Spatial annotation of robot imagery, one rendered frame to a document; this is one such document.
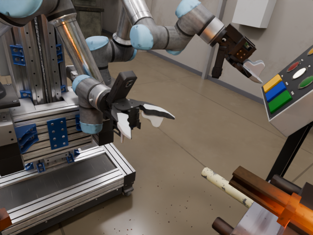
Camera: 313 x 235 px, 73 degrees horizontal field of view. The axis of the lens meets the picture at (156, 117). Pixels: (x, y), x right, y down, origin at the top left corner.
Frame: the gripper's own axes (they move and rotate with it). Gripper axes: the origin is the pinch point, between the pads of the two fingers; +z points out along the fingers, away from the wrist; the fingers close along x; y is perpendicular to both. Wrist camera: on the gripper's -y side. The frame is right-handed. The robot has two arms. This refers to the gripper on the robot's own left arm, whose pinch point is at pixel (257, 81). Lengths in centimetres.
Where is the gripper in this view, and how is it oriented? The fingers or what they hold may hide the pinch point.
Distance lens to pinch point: 79.0
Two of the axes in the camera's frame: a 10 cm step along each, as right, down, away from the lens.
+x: 3.3, -4.4, 8.4
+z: 7.5, 6.6, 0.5
